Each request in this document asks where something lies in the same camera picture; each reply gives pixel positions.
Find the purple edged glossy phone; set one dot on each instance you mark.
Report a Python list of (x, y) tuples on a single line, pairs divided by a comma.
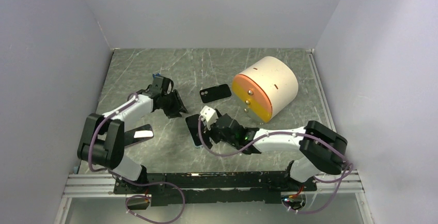
[(138, 135)]

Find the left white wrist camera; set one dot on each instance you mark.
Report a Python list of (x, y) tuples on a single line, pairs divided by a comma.
[(157, 75)]

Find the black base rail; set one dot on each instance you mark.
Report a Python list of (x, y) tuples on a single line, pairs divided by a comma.
[(270, 187)]

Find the light blue phone case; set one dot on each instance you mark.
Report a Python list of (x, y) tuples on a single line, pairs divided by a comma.
[(195, 132)]

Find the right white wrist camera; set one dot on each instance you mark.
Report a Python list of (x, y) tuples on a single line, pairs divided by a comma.
[(208, 116)]

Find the black phone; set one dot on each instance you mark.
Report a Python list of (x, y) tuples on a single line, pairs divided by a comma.
[(193, 130)]

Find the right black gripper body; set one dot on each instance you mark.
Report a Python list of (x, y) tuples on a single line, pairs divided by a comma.
[(216, 135)]

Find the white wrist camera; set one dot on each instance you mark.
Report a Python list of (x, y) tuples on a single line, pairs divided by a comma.
[(157, 75), (208, 116)]

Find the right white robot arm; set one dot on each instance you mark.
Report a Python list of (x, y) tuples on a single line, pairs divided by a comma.
[(322, 149)]

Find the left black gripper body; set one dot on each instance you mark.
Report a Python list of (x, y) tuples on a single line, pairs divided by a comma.
[(167, 96)]

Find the cream and orange drum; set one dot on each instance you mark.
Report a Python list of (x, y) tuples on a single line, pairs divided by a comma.
[(265, 88)]

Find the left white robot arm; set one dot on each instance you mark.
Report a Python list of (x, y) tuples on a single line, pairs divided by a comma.
[(105, 136)]

